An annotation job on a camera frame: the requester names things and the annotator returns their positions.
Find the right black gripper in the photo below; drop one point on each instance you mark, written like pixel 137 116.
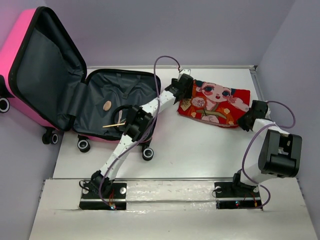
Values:
pixel 241 121

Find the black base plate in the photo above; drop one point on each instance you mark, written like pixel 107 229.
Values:
pixel 229 197
pixel 114 200

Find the tan oval wooden piece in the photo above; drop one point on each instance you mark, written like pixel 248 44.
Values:
pixel 107 105

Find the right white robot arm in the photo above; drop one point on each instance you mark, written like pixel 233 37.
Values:
pixel 280 152

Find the red cartoon girl cloth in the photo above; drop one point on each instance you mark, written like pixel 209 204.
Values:
pixel 215 104

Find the black headphones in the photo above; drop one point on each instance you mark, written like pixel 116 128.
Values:
pixel 117 115

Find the golden thin stick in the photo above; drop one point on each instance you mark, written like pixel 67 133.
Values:
pixel 114 125

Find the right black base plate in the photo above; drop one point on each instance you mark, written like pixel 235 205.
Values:
pixel 229 197

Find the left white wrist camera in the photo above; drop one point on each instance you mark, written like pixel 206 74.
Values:
pixel 184 71

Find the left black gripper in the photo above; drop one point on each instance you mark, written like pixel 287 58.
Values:
pixel 188 93

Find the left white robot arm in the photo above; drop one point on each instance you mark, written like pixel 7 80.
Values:
pixel 140 122

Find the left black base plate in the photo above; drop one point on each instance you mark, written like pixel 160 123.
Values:
pixel 114 200

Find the pink hard-shell suitcase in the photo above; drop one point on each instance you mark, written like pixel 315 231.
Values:
pixel 44 76

